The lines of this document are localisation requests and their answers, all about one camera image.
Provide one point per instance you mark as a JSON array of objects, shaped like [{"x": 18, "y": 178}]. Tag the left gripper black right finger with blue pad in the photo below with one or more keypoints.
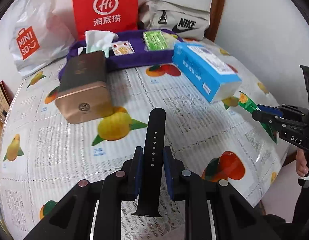
[{"x": 212, "y": 210}]

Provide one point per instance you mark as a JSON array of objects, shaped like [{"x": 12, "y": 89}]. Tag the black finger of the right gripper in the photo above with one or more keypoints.
[{"x": 275, "y": 122}]

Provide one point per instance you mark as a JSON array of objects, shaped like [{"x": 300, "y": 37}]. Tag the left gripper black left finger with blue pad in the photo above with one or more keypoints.
[{"x": 93, "y": 210}]

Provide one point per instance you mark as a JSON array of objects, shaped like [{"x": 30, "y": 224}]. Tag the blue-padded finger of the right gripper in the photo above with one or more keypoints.
[{"x": 270, "y": 110}]

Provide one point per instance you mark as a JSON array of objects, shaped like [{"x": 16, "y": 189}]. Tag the green snack packet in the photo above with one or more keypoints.
[{"x": 249, "y": 105}]

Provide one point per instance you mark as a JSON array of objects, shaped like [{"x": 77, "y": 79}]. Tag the green wet wipes pack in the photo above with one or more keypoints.
[{"x": 157, "y": 40}]

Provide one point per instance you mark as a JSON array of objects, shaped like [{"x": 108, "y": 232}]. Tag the fruit print small packet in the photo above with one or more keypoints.
[{"x": 122, "y": 48}]

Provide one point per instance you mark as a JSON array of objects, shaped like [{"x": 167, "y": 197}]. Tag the person's right hand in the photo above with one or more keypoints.
[{"x": 301, "y": 163}]

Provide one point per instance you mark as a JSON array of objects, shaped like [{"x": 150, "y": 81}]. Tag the blue tissue box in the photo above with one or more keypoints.
[{"x": 214, "y": 79}]

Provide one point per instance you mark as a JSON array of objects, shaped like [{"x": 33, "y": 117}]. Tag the fruit print tablecloth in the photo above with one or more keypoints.
[{"x": 42, "y": 156}]

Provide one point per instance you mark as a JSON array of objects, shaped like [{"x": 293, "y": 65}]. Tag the dark gold tin box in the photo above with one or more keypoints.
[{"x": 83, "y": 93}]

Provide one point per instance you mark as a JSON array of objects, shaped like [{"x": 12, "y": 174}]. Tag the grey Nike waist bag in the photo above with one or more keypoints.
[{"x": 183, "y": 21}]

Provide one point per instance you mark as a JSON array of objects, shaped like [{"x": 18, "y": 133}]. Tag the purple towel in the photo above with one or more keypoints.
[{"x": 141, "y": 56}]

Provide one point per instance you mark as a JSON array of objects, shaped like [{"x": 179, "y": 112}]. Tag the white Miniso plastic bag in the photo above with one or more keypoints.
[{"x": 38, "y": 36}]

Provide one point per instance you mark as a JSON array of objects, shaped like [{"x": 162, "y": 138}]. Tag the red Haidilao paper bag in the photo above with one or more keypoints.
[{"x": 105, "y": 15}]

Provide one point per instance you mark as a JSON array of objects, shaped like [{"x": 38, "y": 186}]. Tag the brown wooden door frame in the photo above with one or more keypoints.
[{"x": 216, "y": 11}]

